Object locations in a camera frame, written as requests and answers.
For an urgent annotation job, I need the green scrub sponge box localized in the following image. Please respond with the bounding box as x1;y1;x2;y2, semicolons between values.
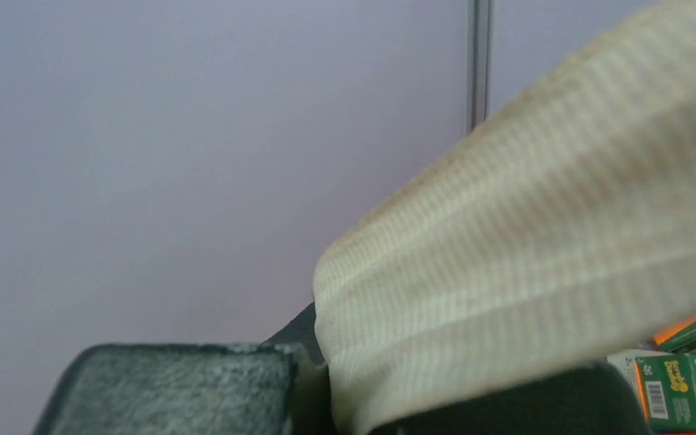
634;353;696;433

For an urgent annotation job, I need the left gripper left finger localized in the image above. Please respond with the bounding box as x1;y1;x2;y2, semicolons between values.
31;343;296;435

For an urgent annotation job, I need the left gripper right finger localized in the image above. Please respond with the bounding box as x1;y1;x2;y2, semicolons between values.
264;303;653;435

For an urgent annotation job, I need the cream ribbon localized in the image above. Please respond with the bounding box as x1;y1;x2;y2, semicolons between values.
313;1;696;434

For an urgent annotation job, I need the aluminium rail frame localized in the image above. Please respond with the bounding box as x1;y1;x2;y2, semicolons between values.
466;0;493;133

